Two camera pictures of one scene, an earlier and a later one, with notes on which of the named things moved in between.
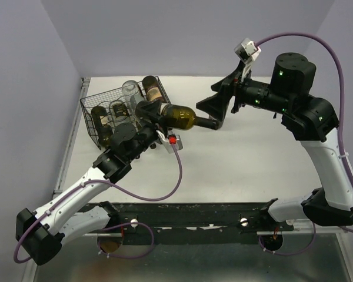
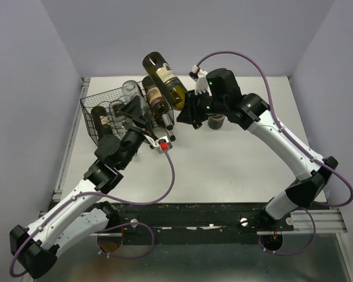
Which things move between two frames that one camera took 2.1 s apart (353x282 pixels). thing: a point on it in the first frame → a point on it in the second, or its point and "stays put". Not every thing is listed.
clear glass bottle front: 118,111 stays put
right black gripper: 215,105 → 189,113
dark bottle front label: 100,117 stays put
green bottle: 180,117 → 173,90
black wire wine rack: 103,111 stays put
